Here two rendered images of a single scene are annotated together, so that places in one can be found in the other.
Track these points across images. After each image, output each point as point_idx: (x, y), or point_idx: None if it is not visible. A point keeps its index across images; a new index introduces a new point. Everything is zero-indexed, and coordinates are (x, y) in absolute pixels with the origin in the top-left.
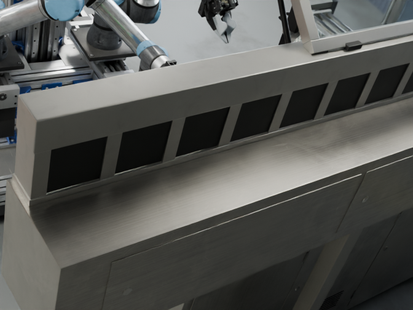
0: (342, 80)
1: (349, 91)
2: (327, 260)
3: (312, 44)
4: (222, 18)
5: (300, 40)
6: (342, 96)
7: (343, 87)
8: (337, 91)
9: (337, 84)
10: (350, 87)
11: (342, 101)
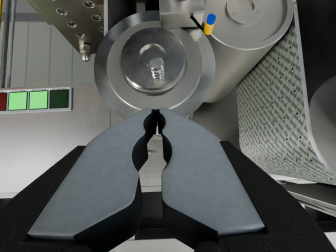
0: (145, 225)
1: (161, 209)
2: None
3: None
4: (164, 227)
5: (322, 173)
6: (153, 206)
7: (150, 217)
8: (145, 214)
9: (141, 222)
10: (160, 215)
11: (156, 199)
